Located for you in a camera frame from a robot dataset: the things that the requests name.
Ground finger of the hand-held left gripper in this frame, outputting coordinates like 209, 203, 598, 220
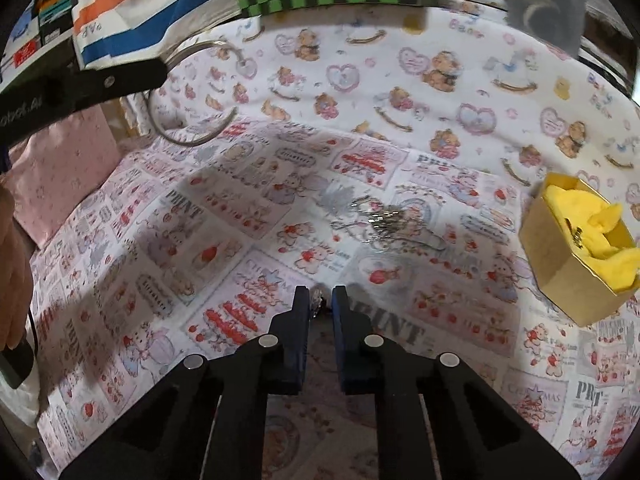
65, 57, 169, 112

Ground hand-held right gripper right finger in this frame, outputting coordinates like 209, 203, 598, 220
331, 285, 583, 480

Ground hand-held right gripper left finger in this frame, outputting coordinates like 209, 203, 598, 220
59, 285, 311, 480

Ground small silver pendant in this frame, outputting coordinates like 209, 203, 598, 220
311, 287, 332, 319

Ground silver bangle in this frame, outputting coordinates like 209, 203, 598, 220
146, 39, 251, 147

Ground silver chain necklace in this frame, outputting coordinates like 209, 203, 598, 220
331, 196, 447, 252

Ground gold cardboard box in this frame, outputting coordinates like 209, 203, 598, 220
518, 172, 640, 327

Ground person's left hand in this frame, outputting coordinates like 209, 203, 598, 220
0, 185, 34, 352

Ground striped cloth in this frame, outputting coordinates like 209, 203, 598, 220
70, 0, 242, 71

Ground pink cushion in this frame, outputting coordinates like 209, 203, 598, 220
7, 107, 123, 251

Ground colourful printed packets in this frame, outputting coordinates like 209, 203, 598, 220
0, 0, 76, 83

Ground strawberry print cloth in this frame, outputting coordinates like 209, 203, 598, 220
30, 115, 640, 480

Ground bear print cloth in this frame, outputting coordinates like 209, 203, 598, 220
120, 7, 640, 241

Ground yellow cloth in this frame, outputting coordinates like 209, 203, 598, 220
542, 185, 640, 295

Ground clear plastic container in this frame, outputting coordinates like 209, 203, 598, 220
504, 0, 588, 58

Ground black cable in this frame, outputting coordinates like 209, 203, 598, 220
26, 305, 45, 417

